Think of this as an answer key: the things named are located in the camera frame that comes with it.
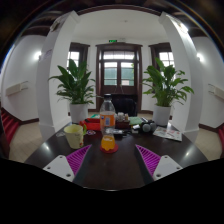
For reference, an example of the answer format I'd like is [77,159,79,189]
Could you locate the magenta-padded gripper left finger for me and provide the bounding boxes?
[42,144,93,183]

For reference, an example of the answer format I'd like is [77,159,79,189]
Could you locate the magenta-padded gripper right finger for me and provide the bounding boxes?
[134,143,184,185]

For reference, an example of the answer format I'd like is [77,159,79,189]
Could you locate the orange drink plastic bottle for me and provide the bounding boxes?
[98,93,117,152]

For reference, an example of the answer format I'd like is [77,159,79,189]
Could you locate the pale yellow paper cup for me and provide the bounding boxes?
[63,123,87,150]

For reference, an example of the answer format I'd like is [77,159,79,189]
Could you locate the green sponge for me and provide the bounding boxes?
[128,116,144,127]

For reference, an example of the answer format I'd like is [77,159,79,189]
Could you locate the red carpeted staircase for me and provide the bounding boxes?
[0,107,20,145]

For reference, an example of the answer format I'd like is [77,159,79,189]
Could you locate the black chair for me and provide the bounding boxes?
[109,93,139,117]

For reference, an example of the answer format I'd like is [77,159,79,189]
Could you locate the potted plant, white pot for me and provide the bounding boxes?
[142,57,195,127]
[48,58,98,125]

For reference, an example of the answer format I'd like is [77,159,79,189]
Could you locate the dark wooden double door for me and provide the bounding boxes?
[95,42,144,113]

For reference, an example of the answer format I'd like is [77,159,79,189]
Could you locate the dark-framed window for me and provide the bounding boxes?
[67,41,91,74]
[148,42,176,74]

